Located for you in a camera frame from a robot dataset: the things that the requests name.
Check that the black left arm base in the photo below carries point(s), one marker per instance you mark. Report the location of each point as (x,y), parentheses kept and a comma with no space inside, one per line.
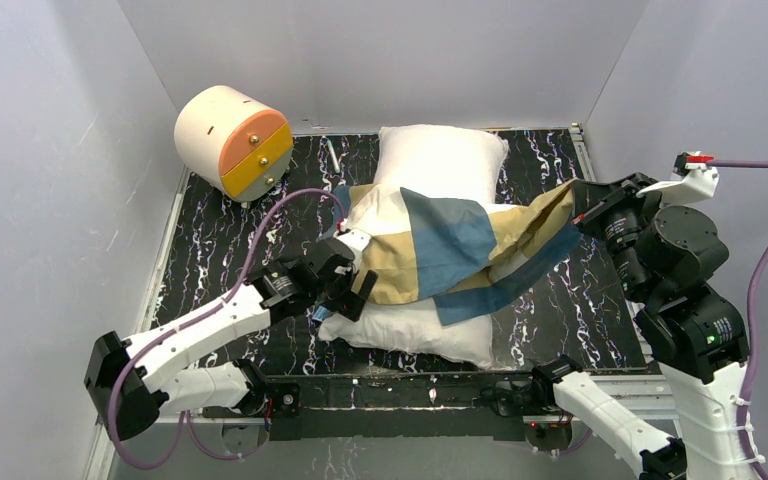
(247,425)

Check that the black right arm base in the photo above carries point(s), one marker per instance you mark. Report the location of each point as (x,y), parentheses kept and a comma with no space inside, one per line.
(531,398)

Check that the blue beige white pillowcase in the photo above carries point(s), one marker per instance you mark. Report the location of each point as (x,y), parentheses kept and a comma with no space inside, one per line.
(468,258)

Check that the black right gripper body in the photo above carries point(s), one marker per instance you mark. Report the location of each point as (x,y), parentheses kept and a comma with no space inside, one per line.
(591,206)

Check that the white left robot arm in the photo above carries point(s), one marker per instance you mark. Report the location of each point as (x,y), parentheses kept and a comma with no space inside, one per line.
(134,381)

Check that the aluminium table frame rail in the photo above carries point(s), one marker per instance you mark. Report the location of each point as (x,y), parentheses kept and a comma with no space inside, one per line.
(644,391)

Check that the blue pillow label tag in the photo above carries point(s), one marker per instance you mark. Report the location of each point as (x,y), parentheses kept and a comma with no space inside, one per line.
(321,313)

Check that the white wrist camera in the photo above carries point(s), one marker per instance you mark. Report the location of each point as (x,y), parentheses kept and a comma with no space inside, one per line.
(694,179)
(354,238)

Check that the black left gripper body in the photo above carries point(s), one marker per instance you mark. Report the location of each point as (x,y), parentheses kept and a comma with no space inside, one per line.
(342,287)

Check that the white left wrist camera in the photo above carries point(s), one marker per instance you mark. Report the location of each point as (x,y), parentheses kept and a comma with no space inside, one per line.
(354,238)

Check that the white pillow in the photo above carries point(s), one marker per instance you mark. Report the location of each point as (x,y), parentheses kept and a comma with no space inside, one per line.
(437,162)

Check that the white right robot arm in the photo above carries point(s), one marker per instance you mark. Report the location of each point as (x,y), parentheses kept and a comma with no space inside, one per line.
(664,253)

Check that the round cream drawer cabinet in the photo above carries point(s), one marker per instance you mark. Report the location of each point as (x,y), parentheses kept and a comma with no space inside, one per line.
(237,144)

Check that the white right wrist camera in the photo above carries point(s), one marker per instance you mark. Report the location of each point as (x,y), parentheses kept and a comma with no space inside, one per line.
(694,179)

